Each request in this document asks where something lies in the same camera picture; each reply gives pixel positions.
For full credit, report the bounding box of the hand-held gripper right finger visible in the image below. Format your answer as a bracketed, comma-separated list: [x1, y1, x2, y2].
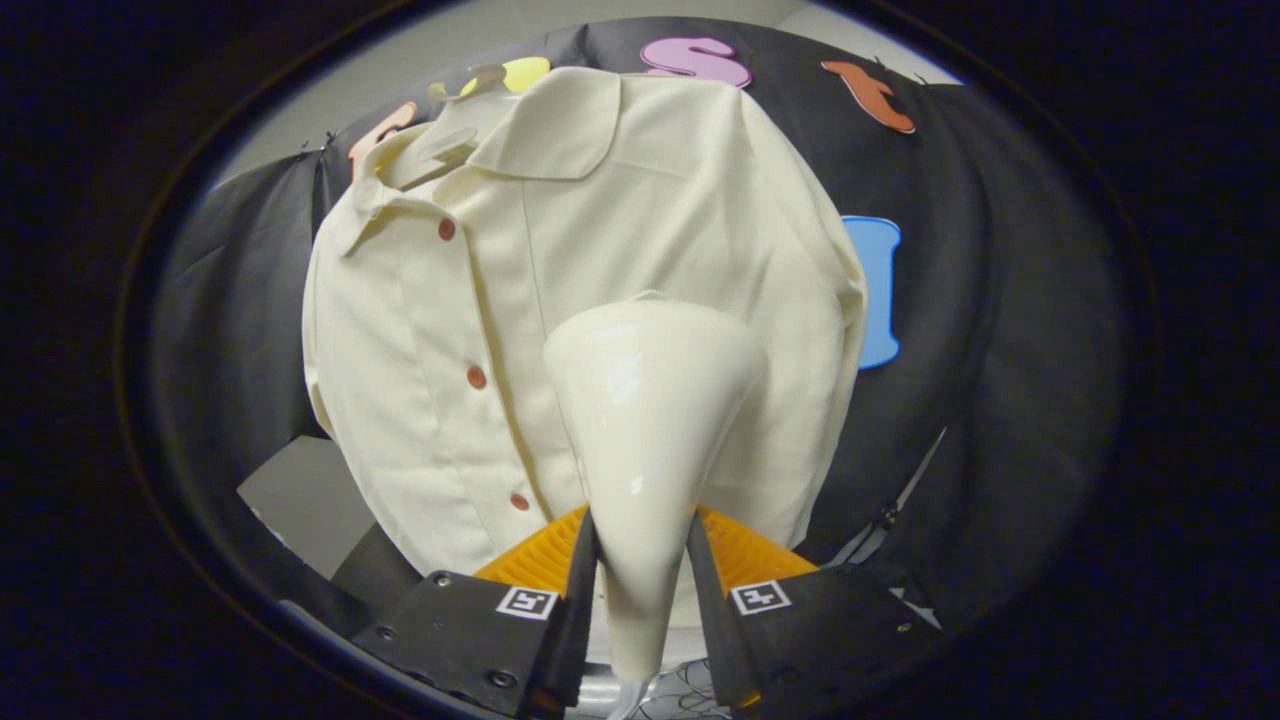
[686, 505, 941, 713]

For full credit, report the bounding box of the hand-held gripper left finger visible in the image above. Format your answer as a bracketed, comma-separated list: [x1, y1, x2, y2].
[350, 505, 601, 719]

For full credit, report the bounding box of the cream garment steamer nozzle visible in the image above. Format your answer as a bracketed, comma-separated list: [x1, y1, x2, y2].
[543, 292, 769, 683]

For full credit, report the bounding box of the cream button-up shirt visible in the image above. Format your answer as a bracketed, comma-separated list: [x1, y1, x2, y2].
[302, 67, 869, 631]

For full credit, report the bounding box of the white plastic clothes hanger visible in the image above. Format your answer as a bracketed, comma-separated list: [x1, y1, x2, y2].
[418, 62, 521, 169]

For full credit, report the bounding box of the grey drawer cabinet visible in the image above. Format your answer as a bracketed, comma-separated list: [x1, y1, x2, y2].
[237, 435, 426, 611]

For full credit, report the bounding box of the black backdrop cloth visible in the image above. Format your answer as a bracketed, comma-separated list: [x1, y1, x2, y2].
[150, 18, 1126, 641]

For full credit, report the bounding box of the black cable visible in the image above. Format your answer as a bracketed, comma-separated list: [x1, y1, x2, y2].
[826, 428, 948, 569]

